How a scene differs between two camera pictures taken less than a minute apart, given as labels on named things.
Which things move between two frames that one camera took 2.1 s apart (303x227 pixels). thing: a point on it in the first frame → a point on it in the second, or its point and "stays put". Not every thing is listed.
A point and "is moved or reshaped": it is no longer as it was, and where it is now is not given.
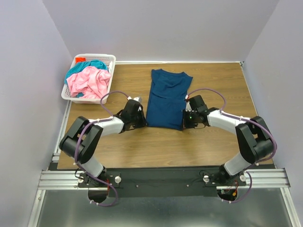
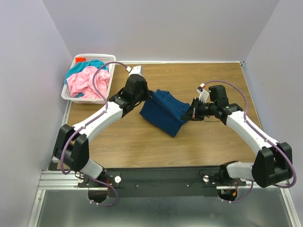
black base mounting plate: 160,182 stays put
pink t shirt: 91,82 stays put
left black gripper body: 138,121 → 143,95
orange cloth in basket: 80,59 stays put
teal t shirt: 80,65 stays put
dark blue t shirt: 168,91 is moved or reshaped
